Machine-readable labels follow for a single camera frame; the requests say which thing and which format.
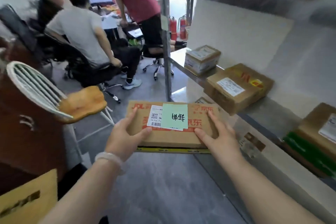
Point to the person's left hand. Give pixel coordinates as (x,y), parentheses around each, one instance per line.
(123,139)

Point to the person's right hand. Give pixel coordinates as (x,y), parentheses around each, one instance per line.
(225,145)

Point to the box with yellow red tape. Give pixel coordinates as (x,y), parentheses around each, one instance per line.
(231,100)

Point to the red printed carton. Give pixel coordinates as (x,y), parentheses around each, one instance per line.
(170,137)

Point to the pile of brown cardboard boxes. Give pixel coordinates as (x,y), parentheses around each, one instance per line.
(309,153)

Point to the small box with handwritten label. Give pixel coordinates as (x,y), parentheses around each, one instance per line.
(202,61)

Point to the cardboard box green print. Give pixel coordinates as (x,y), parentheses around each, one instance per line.
(312,126)

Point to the metal shelving rack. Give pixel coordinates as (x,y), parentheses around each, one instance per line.
(165,61)

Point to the cardboard box black print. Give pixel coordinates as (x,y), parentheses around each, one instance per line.
(26,197)

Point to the person's left forearm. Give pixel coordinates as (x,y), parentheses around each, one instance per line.
(84,195)

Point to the brown wooden cabinet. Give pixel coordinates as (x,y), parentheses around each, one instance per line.
(31,139)

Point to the white office desk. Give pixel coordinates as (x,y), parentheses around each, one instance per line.
(110,21)

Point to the red fire extinguisher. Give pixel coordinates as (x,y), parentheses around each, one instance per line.
(183,28)
(173,29)

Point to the pale green paper label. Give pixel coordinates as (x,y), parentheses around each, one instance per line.
(164,21)

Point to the grey mesh office chair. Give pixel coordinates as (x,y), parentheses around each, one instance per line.
(18,29)

